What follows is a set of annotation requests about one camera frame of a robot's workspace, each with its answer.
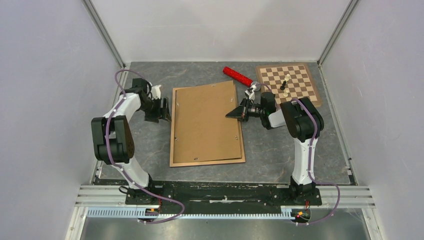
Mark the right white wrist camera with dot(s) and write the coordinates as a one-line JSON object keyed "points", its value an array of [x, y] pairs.
{"points": [[250, 92]]}

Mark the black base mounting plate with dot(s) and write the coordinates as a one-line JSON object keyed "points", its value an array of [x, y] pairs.
{"points": [[192, 197]]}

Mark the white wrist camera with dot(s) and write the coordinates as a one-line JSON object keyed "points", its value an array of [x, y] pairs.
{"points": [[156, 92], [250, 92]]}

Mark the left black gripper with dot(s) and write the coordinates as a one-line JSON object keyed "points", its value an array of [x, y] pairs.
{"points": [[164, 112]]}

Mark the aluminium rail frame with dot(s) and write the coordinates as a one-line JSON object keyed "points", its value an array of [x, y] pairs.
{"points": [[100, 213]]}

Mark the brown frame backing board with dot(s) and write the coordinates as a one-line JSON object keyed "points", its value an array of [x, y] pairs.
{"points": [[205, 122]]}

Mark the black chess piece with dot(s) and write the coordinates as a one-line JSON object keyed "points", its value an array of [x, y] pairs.
{"points": [[283, 85]]}

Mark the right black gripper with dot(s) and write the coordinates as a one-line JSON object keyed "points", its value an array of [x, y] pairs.
{"points": [[239, 112]]}

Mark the left aluminium corner post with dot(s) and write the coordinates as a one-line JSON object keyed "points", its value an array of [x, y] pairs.
{"points": [[97, 20]]}

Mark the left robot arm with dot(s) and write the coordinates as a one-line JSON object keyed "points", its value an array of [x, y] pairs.
{"points": [[112, 138]]}

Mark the red cylindrical object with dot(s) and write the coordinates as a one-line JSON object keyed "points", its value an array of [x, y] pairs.
{"points": [[241, 78]]}

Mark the aluminium corner post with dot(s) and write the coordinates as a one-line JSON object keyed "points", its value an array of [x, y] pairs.
{"points": [[352, 4], [97, 20]]}

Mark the right aluminium corner post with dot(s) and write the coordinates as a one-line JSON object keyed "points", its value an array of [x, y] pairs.
{"points": [[352, 4]]}

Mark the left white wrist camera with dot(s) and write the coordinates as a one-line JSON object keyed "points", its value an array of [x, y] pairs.
{"points": [[156, 92]]}

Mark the wooden picture frame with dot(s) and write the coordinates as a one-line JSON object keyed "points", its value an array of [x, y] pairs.
{"points": [[172, 132]]}

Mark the wooden chessboard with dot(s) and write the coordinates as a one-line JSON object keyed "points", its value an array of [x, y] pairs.
{"points": [[301, 85]]}

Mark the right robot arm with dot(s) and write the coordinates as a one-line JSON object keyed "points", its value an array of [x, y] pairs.
{"points": [[304, 124]]}

